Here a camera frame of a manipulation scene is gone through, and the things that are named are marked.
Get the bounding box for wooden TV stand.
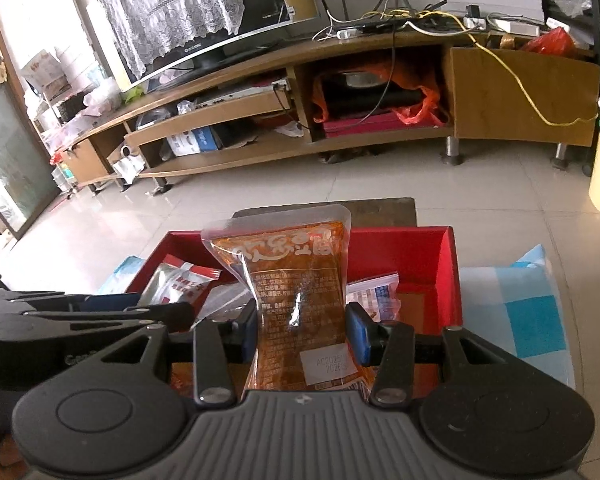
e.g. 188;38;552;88
59;32;600;186

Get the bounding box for orange plastic bag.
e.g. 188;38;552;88
311;58;450;127

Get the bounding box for orange spicy strips packet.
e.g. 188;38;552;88
201;205;370;396

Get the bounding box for flat screen television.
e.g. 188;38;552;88
87;0;317;90

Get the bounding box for red plastic bag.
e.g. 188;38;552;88
521;27;577;58

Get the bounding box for red white small packet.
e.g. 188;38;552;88
137;255;221;315

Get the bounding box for white blue bread package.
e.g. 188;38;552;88
346;272;401;322

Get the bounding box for blue white carton box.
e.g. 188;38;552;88
166;127;222;157

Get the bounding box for yellow cable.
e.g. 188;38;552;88
352;0;600;127

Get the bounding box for red cardboard box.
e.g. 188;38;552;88
125;226;463;398

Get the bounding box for blue white checkered cloth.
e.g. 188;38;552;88
99;245;576;389

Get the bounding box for white lace cover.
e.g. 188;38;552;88
99;0;245;79

